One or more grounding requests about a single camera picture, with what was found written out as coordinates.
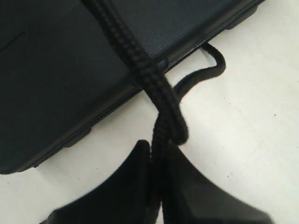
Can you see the black plastic carrying case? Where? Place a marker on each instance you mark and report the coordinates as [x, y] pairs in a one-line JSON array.
[[59, 75]]

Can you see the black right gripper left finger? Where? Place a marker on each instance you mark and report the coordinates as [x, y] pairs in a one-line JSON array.
[[120, 199]]

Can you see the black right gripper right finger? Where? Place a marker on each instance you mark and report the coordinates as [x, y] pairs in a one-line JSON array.
[[188, 197]]

